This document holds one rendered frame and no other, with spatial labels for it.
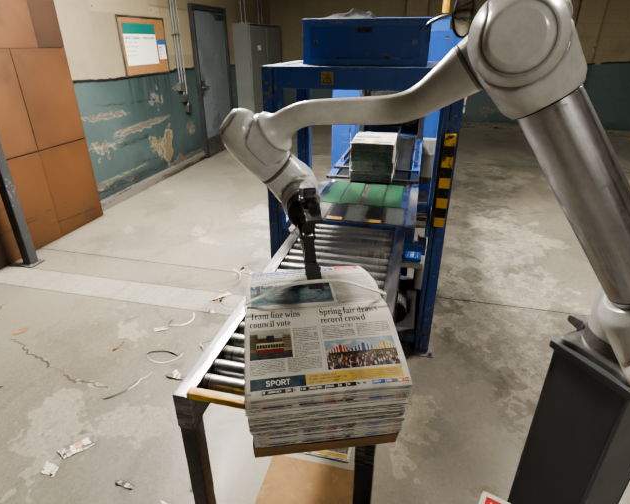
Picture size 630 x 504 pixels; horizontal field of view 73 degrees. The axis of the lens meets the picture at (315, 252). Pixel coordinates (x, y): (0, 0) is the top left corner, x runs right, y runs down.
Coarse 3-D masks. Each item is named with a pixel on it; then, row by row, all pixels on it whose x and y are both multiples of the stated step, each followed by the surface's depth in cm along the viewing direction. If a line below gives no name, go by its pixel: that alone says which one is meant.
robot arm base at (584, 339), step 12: (576, 324) 107; (564, 336) 103; (576, 336) 103; (588, 336) 99; (576, 348) 101; (588, 348) 98; (600, 348) 96; (600, 360) 96; (612, 360) 94; (612, 372) 94; (624, 384) 91
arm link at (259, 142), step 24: (456, 48) 82; (432, 72) 85; (456, 72) 81; (384, 96) 90; (408, 96) 88; (432, 96) 86; (456, 96) 85; (240, 120) 95; (264, 120) 95; (288, 120) 94; (312, 120) 93; (336, 120) 92; (360, 120) 92; (384, 120) 91; (408, 120) 91; (240, 144) 96; (264, 144) 96; (288, 144) 99; (264, 168) 100
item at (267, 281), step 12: (252, 276) 105; (264, 276) 103; (276, 276) 102; (288, 276) 101; (300, 276) 101; (324, 276) 99; (336, 276) 99; (348, 276) 98; (360, 276) 98; (252, 288) 92; (264, 288) 92; (288, 288) 92; (300, 288) 91
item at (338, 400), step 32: (256, 320) 81; (288, 320) 81; (320, 320) 82; (352, 320) 82; (384, 320) 82; (256, 352) 76; (288, 352) 76; (320, 352) 76; (352, 352) 76; (384, 352) 76; (256, 384) 72; (288, 384) 72; (320, 384) 72; (352, 384) 72; (384, 384) 72; (256, 416) 73; (288, 416) 74; (320, 416) 75; (352, 416) 77; (384, 416) 79; (256, 448) 82
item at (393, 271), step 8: (400, 232) 213; (400, 240) 205; (392, 248) 197; (400, 248) 197; (392, 256) 190; (400, 256) 190; (392, 264) 183; (400, 264) 190; (392, 272) 176; (392, 280) 170; (384, 288) 165; (392, 288) 165; (392, 296) 160; (392, 304) 155; (392, 312) 150; (360, 448) 107; (368, 448) 106; (360, 456) 108; (368, 456) 108; (360, 464) 110; (368, 464) 109
